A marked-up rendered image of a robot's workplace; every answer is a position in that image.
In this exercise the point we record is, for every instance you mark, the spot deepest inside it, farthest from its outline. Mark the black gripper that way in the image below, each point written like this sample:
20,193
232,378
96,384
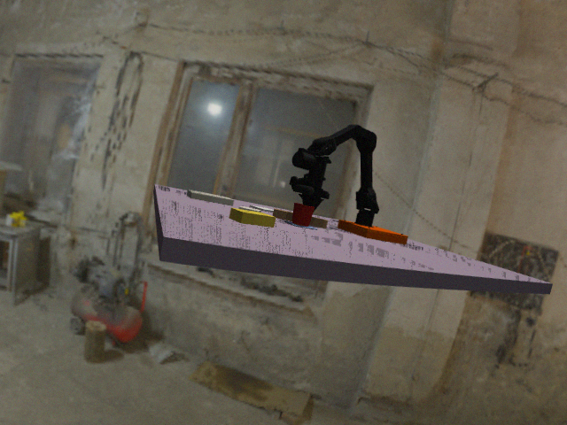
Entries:
312,192

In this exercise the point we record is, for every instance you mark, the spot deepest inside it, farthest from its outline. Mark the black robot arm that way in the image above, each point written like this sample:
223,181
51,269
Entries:
366,143

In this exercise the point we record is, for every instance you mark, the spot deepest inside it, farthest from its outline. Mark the wooden flat bar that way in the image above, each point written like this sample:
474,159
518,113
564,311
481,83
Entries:
284,215

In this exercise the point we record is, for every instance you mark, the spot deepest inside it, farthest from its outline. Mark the yellow flat block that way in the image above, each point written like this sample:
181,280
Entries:
253,218

